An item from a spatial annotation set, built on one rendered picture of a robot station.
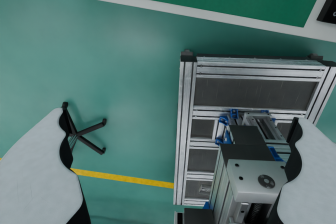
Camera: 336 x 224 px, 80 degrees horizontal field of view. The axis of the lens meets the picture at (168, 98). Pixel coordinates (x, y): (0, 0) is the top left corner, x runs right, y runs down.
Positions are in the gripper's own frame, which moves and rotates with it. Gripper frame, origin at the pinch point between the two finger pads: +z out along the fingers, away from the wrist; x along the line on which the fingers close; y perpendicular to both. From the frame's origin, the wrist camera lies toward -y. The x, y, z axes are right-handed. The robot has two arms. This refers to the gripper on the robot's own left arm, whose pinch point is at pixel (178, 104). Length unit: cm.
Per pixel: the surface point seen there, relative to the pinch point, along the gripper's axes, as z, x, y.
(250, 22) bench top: 40.3, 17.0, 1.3
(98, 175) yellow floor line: 116, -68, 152
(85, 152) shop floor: 116, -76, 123
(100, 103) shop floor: 115, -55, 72
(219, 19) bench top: 40.3, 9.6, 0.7
